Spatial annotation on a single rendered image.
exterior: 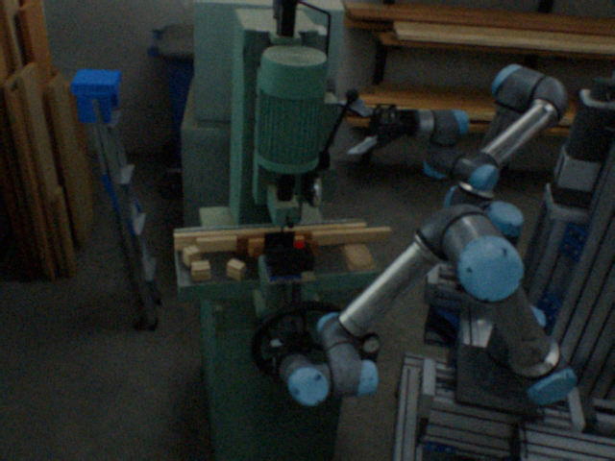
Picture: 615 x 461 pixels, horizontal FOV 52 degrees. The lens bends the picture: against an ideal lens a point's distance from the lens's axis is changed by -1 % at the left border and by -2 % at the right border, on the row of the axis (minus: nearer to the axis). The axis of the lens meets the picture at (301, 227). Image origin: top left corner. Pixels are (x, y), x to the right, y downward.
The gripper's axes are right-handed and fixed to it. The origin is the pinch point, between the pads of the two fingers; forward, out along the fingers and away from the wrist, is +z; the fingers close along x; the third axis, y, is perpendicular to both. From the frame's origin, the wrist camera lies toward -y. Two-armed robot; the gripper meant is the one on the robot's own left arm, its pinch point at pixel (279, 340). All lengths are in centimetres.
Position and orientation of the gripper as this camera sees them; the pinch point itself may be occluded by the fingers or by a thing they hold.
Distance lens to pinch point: 166.7
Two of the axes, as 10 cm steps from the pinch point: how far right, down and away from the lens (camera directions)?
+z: -2.2, -0.6, 9.7
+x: 9.8, -0.1, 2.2
